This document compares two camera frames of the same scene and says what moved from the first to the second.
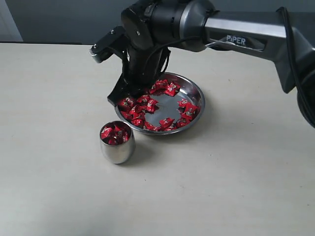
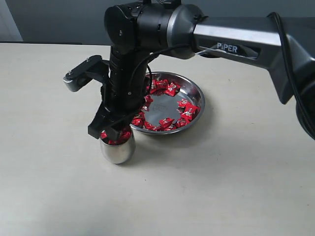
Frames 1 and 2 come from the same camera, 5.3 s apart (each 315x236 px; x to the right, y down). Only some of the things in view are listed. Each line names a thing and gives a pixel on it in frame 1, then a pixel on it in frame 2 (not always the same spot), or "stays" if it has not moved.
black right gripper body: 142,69 -> 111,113
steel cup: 116,154 stays
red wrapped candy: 173,89 stays
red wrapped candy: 167,124 stays
